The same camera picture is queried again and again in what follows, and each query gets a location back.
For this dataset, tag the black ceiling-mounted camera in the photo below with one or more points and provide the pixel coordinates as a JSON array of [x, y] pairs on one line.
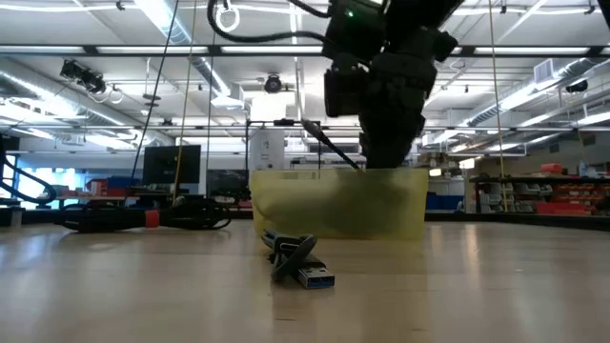
[[273, 84], [90, 82], [576, 87]]

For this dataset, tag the dark display panel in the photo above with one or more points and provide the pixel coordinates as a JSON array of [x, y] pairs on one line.
[[226, 183]]

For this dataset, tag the yellow translucent plastic container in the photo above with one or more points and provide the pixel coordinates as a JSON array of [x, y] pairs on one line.
[[295, 205]]

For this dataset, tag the row of blue bins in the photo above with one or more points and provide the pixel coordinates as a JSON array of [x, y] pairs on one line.
[[445, 201]]

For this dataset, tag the white column cabinet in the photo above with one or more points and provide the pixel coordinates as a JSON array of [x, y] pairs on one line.
[[267, 147]]

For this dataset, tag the black aluminium table frame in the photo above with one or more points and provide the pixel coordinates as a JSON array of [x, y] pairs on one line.
[[524, 220]]

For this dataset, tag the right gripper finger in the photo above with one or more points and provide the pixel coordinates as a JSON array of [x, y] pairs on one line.
[[388, 150]]

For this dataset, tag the shelf with red bins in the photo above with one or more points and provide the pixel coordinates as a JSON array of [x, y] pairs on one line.
[[567, 208]]

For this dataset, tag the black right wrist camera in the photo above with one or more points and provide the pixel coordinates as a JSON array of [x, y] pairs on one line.
[[343, 95]]

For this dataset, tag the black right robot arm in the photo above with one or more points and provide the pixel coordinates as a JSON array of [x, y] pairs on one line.
[[357, 28]]

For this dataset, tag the red storage bins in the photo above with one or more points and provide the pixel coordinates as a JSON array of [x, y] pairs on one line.
[[102, 187]]

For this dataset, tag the black overhead light beam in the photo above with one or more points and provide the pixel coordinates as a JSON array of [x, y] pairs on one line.
[[214, 49]]

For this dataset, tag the black monitor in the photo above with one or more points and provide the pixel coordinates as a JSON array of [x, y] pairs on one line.
[[171, 164]]

